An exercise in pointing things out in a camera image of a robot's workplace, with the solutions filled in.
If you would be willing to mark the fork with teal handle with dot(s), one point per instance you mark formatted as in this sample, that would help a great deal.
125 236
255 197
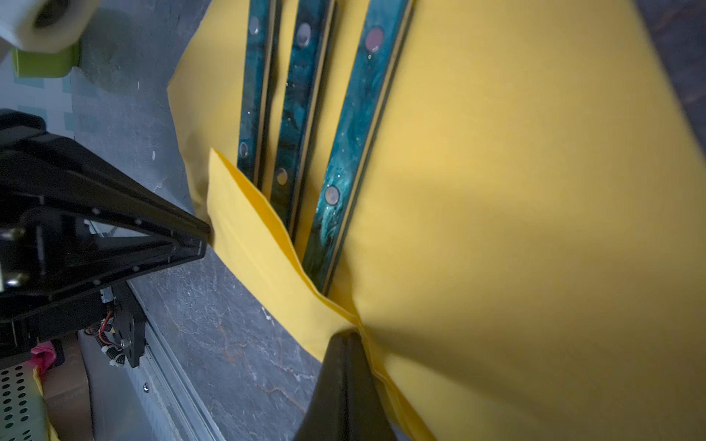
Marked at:
313 24

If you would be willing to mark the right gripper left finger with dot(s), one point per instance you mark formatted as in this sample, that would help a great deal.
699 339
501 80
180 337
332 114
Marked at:
326 416

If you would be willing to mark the yellow paper napkin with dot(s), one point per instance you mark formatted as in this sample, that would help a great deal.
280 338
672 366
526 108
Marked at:
526 260

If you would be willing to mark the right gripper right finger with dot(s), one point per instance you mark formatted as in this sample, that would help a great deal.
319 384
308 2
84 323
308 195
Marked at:
365 415

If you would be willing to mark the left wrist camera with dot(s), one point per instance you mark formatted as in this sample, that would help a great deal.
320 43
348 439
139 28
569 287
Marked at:
45 26

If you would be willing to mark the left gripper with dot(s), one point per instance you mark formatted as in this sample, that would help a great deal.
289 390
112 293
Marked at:
71 224

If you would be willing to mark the knife with teal handle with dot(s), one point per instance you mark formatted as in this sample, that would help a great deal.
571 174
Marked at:
381 39

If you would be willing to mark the green plastic bowl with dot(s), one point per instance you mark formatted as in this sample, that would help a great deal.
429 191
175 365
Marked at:
45 65

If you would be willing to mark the spoon with teal handle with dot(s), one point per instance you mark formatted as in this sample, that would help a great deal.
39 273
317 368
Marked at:
261 42

